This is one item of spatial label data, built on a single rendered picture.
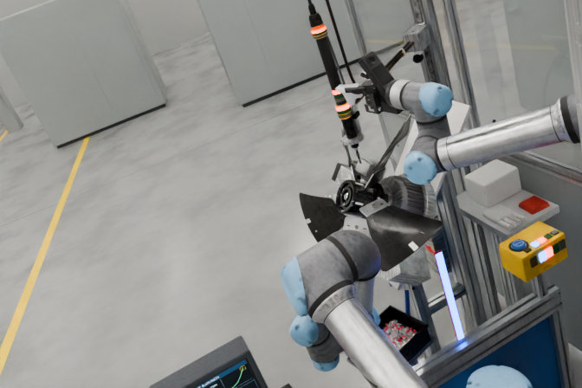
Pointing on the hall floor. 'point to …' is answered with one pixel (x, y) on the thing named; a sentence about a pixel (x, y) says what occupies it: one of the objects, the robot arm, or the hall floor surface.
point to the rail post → (562, 349)
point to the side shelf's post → (515, 287)
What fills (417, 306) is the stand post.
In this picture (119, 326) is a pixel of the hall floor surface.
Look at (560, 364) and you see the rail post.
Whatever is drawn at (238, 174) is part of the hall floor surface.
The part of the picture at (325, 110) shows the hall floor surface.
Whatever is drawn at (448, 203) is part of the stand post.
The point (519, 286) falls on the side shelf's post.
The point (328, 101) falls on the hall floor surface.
